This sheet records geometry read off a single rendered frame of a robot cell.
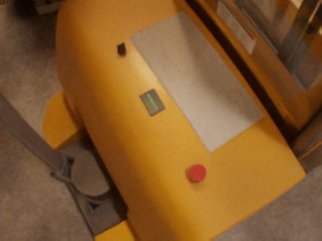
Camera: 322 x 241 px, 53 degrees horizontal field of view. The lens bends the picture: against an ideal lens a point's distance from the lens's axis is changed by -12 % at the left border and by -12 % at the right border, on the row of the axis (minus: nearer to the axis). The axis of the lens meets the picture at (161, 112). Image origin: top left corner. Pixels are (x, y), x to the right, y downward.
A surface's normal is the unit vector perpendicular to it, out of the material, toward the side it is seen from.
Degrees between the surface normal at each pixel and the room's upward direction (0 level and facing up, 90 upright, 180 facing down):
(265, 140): 0
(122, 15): 0
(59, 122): 22
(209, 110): 0
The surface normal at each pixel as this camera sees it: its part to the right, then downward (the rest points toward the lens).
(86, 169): -0.01, -0.37
